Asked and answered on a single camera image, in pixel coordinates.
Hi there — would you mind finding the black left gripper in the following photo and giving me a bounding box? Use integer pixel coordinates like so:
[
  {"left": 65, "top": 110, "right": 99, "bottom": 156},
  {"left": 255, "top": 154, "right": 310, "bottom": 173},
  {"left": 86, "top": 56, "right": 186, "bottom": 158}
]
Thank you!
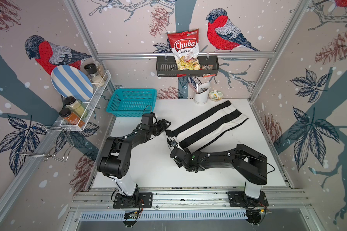
[{"left": 149, "top": 118, "right": 171, "bottom": 136}]

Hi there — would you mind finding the black white striped pillowcase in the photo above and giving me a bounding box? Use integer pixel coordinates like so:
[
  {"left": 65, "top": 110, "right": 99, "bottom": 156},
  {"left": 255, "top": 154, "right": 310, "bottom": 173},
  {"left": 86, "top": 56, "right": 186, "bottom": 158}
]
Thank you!
[{"left": 165, "top": 101, "right": 249, "bottom": 153}]

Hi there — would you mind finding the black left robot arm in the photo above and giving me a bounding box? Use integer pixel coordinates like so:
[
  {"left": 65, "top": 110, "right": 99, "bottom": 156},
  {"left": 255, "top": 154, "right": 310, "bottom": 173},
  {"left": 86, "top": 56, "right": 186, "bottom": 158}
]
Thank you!
[{"left": 96, "top": 114, "right": 171, "bottom": 198}]

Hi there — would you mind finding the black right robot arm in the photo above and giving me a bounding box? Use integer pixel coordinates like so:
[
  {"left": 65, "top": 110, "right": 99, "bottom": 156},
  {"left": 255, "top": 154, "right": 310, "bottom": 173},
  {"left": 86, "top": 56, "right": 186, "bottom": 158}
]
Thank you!
[{"left": 167, "top": 138, "right": 268, "bottom": 199}]

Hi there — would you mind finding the white utensil holder cup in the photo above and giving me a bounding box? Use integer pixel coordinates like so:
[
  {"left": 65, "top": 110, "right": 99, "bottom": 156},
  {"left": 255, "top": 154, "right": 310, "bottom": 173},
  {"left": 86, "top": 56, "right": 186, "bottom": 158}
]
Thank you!
[{"left": 194, "top": 82, "right": 211, "bottom": 105}]

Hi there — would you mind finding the teal plastic basket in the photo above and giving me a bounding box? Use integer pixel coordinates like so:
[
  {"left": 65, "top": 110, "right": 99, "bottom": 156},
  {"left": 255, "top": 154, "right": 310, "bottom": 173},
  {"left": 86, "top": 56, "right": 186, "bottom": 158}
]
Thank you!
[{"left": 106, "top": 88, "right": 157, "bottom": 117}]

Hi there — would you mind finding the small floral ceramic bowl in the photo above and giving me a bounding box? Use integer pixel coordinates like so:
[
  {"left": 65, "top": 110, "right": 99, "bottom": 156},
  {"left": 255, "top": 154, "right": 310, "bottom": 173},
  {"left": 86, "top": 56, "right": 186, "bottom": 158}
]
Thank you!
[{"left": 209, "top": 90, "right": 224, "bottom": 102}]

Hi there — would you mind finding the red Chuba cassava chips bag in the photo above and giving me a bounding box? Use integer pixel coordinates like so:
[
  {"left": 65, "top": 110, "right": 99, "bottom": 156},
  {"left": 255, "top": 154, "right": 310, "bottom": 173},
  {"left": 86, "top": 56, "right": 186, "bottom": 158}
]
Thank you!
[{"left": 168, "top": 29, "right": 200, "bottom": 71}]

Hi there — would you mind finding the clear glass spice shaker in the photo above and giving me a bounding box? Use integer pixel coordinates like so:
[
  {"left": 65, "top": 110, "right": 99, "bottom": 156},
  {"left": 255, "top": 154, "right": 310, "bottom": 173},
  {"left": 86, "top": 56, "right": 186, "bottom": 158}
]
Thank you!
[{"left": 94, "top": 62, "right": 108, "bottom": 80}]

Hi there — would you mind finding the yellow spice jar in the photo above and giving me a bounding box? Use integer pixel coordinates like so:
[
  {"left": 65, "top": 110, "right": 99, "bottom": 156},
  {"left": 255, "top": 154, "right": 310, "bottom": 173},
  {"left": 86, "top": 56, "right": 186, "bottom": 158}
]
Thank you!
[{"left": 64, "top": 96, "right": 88, "bottom": 118}]

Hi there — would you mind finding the black lid salt shaker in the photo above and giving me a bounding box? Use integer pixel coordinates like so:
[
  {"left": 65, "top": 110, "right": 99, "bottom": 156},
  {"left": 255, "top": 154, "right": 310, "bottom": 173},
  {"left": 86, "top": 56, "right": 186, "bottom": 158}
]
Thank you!
[{"left": 84, "top": 63, "right": 105, "bottom": 87}]

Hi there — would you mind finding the orange spice jar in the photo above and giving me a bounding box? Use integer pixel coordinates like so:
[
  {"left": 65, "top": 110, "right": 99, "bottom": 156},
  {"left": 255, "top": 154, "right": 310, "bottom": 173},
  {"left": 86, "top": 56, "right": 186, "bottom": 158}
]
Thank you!
[{"left": 59, "top": 108, "right": 85, "bottom": 129}]

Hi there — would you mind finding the blue white striped plate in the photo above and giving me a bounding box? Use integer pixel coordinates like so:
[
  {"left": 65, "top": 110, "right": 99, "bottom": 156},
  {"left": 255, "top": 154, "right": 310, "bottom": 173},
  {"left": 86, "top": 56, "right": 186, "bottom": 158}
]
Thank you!
[{"left": 51, "top": 65, "right": 93, "bottom": 102}]

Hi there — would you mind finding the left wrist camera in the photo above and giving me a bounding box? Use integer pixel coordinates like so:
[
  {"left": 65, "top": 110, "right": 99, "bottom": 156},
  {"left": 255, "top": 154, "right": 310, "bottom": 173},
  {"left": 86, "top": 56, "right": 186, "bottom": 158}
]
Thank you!
[{"left": 141, "top": 113, "right": 156, "bottom": 126}]

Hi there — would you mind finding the black wall-mounted wire shelf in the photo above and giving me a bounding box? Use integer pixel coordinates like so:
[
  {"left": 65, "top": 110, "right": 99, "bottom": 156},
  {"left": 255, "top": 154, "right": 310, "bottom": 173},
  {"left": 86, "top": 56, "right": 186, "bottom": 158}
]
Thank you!
[{"left": 156, "top": 56, "right": 219, "bottom": 77}]

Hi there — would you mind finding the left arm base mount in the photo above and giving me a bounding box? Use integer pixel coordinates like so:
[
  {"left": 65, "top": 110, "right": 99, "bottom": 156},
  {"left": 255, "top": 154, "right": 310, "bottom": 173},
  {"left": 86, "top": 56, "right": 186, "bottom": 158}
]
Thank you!
[{"left": 112, "top": 192, "right": 153, "bottom": 209}]

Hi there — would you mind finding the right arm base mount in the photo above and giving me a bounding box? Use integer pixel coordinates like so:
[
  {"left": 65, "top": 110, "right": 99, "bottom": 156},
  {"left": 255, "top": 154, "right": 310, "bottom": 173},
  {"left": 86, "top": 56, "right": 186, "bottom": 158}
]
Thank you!
[{"left": 227, "top": 191, "right": 269, "bottom": 209}]

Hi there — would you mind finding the white wire wall rack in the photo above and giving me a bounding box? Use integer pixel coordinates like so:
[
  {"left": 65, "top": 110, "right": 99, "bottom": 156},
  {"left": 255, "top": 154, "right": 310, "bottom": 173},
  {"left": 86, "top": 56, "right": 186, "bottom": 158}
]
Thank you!
[{"left": 60, "top": 70, "right": 111, "bottom": 131}]

